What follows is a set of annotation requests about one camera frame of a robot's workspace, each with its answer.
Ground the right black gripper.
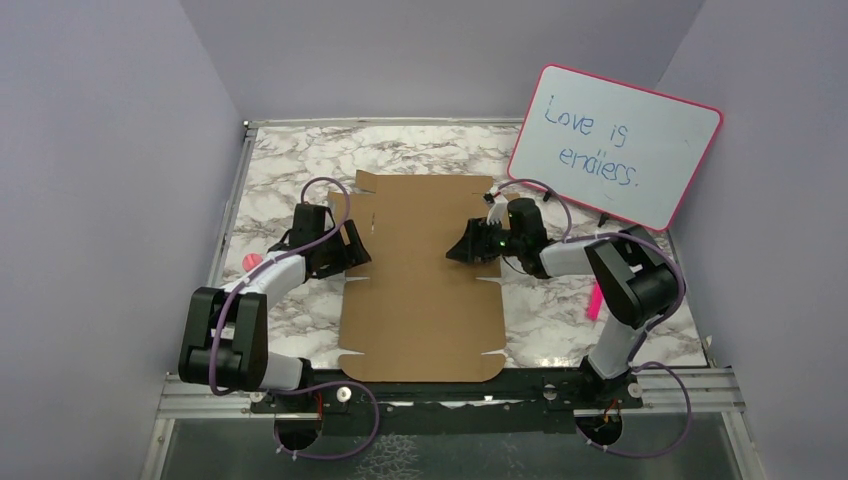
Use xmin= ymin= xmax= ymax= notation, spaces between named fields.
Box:
xmin=445 ymin=215 xmax=524 ymax=265

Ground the brown cardboard box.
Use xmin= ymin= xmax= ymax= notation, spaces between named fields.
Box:
xmin=338 ymin=170 xmax=506 ymax=383

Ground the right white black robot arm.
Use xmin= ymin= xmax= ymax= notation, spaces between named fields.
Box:
xmin=446 ymin=198 xmax=685 ymax=407

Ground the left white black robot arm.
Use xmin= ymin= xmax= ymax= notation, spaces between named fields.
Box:
xmin=178 ymin=203 xmax=371 ymax=411

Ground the pink capped small bottle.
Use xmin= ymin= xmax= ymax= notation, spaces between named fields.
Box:
xmin=242 ymin=253 xmax=263 ymax=272

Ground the pink marker pen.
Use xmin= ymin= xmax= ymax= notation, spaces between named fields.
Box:
xmin=586 ymin=283 xmax=604 ymax=322

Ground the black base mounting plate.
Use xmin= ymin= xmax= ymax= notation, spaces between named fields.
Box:
xmin=182 ymin=354 xmax=644 ymax=439

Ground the pink framed whiteboard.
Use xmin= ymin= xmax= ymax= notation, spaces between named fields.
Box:
xmin=507 ymin=65 xmax=723 ymax=232

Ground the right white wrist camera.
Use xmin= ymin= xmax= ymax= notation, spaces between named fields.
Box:
xmin=483 ymin=189 xmax=508 ymax=225

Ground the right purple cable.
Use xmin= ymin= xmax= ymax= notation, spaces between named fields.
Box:
xmin=490 ymin=178 xmax=694 ymax=461

